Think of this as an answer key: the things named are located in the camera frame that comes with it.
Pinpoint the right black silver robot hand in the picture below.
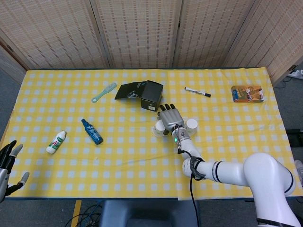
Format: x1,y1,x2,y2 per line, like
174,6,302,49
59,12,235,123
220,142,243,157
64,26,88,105
157,103,185,136

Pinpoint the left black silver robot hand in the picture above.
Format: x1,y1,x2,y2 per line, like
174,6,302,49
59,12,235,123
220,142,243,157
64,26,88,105
0,140,30,203

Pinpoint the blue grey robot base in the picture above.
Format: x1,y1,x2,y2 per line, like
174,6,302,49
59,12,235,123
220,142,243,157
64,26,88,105
99,200,201,227

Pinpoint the open black cardboard box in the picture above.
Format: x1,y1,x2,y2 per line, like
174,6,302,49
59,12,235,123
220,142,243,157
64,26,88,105
115,80,164,112

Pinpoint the black white marker pen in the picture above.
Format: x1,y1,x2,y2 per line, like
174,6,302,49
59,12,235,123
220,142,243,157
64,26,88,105
184,87,212,98

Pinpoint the white bottle green label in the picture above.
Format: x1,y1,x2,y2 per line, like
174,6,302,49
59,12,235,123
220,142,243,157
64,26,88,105
45,131,67,154

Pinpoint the yellow white checked tablecloth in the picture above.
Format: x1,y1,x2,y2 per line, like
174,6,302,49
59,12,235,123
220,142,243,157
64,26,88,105
4,69,181,199
167,68,289,201

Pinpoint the teal plastic comb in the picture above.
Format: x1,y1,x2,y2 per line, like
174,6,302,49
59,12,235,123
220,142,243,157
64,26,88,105
91,82,118,104

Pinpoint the blue spray bottle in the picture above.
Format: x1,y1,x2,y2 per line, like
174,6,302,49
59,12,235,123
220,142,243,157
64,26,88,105
81,118,104,145

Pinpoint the orange printed tin box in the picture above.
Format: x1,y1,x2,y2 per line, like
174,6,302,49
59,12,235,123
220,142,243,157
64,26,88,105
231,85,265,103

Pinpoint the yellow floor tape strip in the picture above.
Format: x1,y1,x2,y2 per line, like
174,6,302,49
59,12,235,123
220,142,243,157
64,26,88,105
71,200,82,227

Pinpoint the woven folding screen panel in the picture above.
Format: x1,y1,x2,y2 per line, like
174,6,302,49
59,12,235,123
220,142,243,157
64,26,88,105
223,0,303,87
89,0,184,69
172,0,258,69
0,44,27,85
0,0,111,70

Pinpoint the grey white shoe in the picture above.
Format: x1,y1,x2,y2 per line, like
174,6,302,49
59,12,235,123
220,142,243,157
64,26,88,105
294,159,303,188

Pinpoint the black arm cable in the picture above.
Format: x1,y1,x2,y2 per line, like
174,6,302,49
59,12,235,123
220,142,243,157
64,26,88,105
176,139,207,227

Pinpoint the black floor cable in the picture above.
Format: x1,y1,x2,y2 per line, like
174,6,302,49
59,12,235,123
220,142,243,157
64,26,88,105
65,201,105,227

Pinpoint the blue floor cable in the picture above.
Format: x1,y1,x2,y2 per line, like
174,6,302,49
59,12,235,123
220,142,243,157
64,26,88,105
84,201,103,227

